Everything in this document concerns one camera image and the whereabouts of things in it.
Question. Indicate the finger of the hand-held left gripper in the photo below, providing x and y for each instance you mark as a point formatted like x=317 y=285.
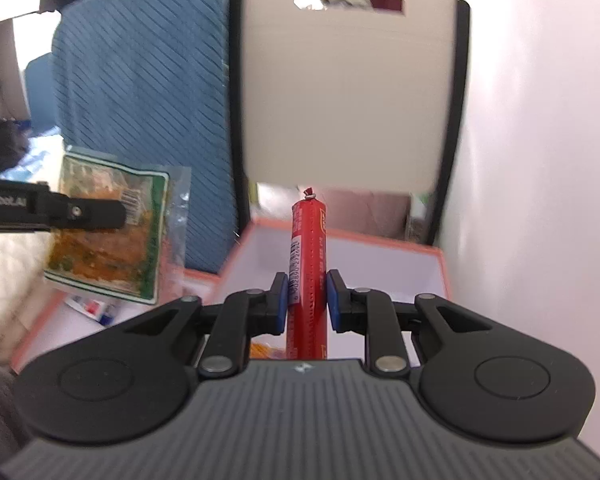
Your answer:
x=95 y=215

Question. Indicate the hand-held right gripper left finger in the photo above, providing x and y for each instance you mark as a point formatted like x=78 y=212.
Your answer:
x=281 y=305

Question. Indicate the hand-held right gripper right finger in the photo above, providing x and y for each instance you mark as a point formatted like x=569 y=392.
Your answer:
x=332 y=305

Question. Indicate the green clear snack packet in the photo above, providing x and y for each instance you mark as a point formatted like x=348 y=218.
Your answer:
x=105 y=255

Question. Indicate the red sausage stick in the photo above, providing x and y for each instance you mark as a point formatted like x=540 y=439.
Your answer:
x=307 y=260

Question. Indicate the orange shoe box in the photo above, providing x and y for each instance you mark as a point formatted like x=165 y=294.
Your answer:
x=380 y=270

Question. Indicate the orange shoe box lid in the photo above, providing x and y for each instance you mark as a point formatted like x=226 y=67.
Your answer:
x=55 y=325

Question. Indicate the black garment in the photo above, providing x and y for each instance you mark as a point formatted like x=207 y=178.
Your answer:
x=0 y=145

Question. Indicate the light blue cloth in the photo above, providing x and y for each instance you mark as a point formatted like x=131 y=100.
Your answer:
x=40 y=155

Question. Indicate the cream quilted bedspread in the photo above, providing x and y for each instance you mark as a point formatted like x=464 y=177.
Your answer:
x=5 y=285

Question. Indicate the pink blanket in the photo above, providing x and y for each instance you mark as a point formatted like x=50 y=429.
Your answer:
x=370 y=215

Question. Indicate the small blue cushion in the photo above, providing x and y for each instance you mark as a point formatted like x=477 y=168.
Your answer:
x=42 y=95

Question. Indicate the green printed bag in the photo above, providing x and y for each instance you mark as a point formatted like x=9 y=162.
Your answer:
x=417 y=217

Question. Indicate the blue textured chair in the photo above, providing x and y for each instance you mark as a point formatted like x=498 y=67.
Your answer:
x=145 y=85

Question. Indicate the white folding chair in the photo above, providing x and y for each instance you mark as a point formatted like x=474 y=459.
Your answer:
x=345 y=85

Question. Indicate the dark red item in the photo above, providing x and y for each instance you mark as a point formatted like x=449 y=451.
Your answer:
x=386 y=3

